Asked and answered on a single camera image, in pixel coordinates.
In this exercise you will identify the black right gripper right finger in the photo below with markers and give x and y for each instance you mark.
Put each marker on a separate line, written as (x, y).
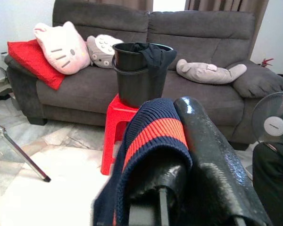
(214, 146)

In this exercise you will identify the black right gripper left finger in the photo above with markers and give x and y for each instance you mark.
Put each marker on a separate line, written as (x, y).
(160, 183)

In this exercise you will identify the navy garment orange stripe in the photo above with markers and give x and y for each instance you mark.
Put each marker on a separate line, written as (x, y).
(155, 131)

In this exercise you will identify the grey standing fan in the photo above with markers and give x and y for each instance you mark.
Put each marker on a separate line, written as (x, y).
(273, 117)

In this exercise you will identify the long grey plush pillow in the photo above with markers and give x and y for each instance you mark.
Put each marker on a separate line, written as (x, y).
(202, 73)

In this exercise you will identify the red plastic stool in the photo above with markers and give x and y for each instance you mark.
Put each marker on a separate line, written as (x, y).
(115, 122)

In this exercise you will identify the small red plant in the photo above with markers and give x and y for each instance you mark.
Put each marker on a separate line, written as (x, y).
(267, 62)

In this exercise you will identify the black garment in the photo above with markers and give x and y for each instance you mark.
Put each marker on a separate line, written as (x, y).
(158, 58)

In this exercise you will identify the black plastic bucket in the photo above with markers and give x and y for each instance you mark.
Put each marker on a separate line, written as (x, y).
(132, 82)

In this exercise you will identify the dark grey sofa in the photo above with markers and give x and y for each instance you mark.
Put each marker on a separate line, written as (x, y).
(202, 35)

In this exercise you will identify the grey totoro pillow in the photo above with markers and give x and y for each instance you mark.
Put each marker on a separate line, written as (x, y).
(101, 54)

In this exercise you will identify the silver metal clothes rack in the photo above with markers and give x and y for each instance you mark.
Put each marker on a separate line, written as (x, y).
(19, 153)

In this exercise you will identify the pink cat face pillow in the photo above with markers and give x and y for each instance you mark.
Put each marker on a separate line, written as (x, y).
(61, 47)

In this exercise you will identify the red cushion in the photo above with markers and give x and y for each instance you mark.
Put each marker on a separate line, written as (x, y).
(33, 61)

